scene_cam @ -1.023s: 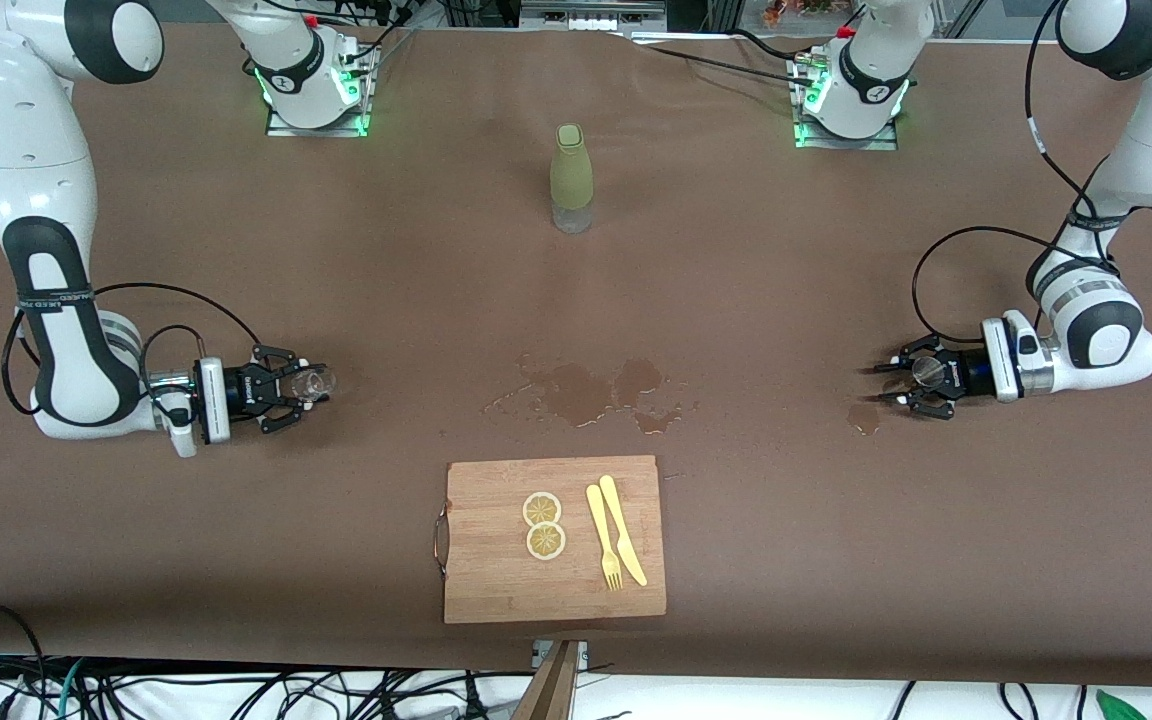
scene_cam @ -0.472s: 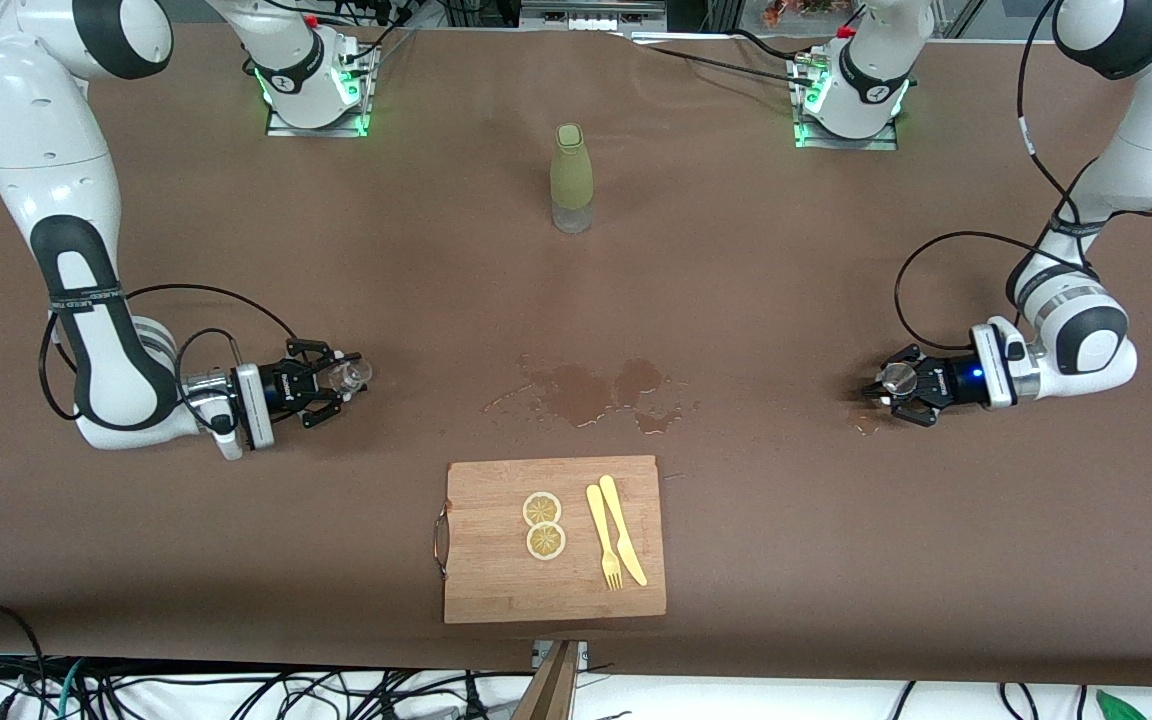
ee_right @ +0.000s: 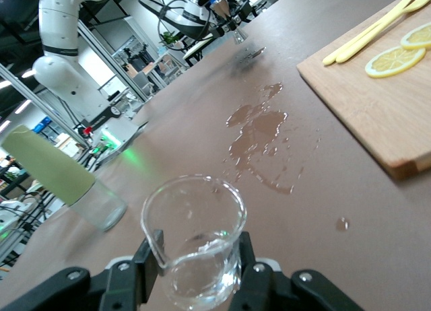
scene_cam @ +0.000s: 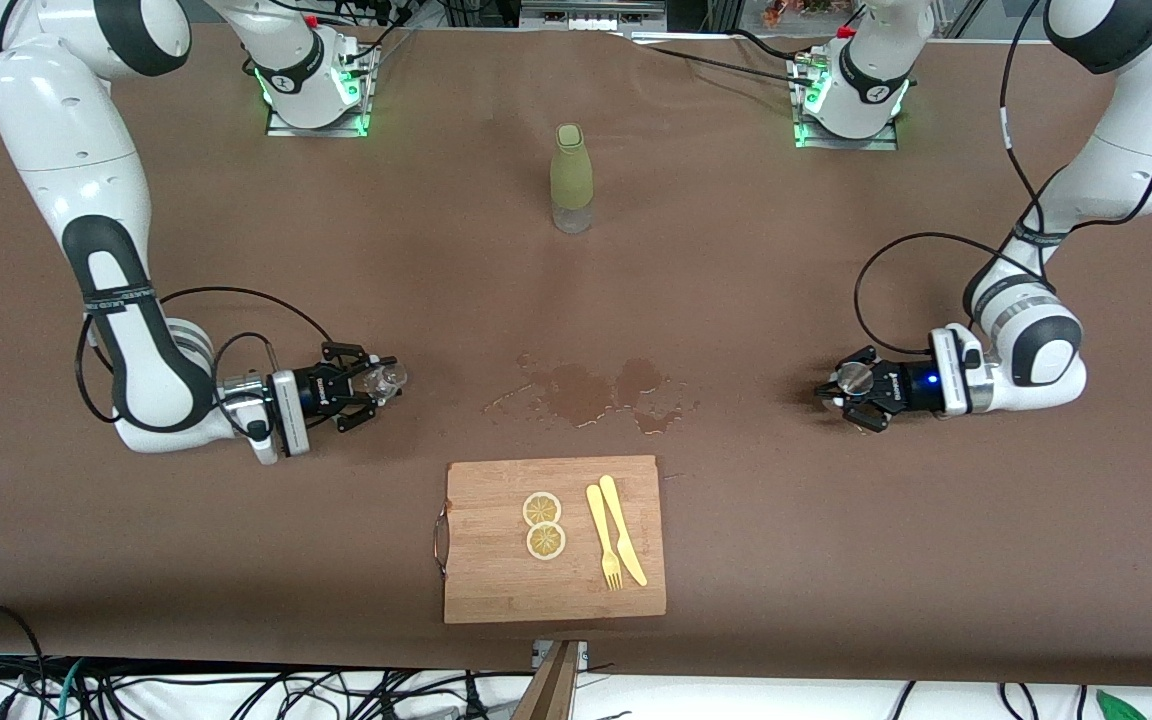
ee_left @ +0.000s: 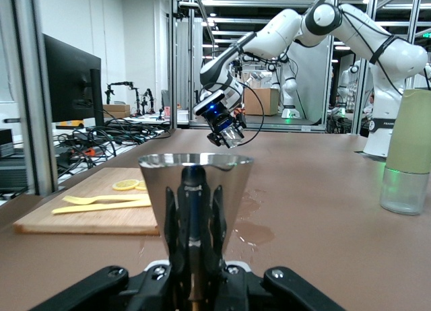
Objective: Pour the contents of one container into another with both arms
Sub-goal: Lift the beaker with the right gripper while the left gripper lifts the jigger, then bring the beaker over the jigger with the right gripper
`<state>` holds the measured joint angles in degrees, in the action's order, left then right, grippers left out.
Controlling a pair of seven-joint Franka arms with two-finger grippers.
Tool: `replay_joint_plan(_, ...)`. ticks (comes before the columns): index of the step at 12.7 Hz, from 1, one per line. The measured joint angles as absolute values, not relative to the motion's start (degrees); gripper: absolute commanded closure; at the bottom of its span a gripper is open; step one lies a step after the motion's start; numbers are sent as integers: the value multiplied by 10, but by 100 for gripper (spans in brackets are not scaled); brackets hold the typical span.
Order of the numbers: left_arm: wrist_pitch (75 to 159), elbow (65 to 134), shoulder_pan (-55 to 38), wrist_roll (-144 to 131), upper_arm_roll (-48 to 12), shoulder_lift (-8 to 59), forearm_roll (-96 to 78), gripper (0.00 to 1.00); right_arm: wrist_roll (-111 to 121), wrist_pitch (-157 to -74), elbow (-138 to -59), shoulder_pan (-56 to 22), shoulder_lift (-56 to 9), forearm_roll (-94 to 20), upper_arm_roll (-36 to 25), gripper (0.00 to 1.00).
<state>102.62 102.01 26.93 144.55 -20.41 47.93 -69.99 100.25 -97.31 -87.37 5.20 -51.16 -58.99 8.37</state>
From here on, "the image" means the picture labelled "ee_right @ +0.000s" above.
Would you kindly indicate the white background table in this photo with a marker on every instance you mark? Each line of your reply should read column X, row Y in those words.
column 197, row 50

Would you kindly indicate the wooden cutting board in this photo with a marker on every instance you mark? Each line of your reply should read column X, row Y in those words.
column 370, row 115

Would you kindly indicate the glass bottle with green sleeve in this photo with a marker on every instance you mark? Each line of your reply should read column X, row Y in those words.
column 50, row 163

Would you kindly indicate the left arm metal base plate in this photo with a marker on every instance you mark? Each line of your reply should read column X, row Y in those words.
column 118, row 136

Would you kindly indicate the large liquid spill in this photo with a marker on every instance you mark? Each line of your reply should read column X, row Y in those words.
column 262, row 122

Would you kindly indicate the yellow plastic knife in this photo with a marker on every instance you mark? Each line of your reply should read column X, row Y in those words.
column 328, row 59

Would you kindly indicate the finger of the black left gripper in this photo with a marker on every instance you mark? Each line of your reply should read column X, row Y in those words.
column 219, row 29
column 243, row 11

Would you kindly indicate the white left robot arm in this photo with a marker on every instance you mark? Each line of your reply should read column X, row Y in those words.
column 57, row 38

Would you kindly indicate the yellow lemon slice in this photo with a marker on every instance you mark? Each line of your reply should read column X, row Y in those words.
column 419, row 36
column 394, row 62

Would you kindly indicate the small clear glass measuring cup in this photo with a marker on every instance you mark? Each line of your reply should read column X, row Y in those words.
column 188, row 203

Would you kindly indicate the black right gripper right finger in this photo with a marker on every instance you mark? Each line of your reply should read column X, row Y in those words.
column 262, row 291

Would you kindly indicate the small liquid spill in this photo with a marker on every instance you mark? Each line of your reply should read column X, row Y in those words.
column 256, row 52

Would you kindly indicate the brown paper table cover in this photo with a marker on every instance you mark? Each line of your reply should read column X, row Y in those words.
column 188, row 122

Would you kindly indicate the aluminium frame post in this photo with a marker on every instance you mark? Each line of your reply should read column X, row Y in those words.
column 40, row 102

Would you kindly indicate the green potted plant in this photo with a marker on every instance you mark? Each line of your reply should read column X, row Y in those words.
column 170, row 38

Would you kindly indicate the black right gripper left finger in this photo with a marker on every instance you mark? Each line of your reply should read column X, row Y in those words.
column 121, row 280

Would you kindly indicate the yellow plastic fork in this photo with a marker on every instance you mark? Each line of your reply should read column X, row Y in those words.
column 343, row 57

